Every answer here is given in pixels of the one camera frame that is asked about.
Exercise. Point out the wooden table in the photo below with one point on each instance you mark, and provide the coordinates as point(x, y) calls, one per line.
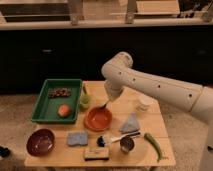
point(71, 131)

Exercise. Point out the purple bowl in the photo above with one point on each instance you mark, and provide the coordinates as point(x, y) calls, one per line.
point(40, 143)

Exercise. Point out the orange bowl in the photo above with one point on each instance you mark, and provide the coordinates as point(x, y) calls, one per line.
point(98, 119)

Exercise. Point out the metal cup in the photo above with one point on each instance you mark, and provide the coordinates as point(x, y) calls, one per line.
point(127, 144)

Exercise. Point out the green plastic cup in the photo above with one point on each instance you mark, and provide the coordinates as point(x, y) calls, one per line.
point(84, 99)

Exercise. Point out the grey folded cloth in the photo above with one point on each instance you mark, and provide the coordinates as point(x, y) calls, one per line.
point(130, 125)

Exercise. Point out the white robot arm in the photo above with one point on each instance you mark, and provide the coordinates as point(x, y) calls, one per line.
point(190, 97)

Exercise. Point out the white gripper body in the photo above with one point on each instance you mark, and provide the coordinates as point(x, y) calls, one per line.
point(113, 90)

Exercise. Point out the black object on floor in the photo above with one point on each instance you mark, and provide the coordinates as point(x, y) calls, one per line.
point(4, 152)

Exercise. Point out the orange fruit toy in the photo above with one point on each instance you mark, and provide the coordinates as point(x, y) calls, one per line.
point(64, 110)

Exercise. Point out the wooden block eraser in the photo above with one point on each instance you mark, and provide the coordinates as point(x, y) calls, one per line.
point(96, 153)

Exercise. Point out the green plastic tray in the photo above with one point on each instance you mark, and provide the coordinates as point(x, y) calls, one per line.
point(46, 109)

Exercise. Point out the green chili pepper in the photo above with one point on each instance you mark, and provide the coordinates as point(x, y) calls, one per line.
point(155, 144)

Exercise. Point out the brown patterned item in tray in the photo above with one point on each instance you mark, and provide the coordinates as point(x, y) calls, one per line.
point(59, 92)

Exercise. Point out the blue sponge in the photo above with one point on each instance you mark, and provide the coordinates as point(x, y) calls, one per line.
point(77, 139)

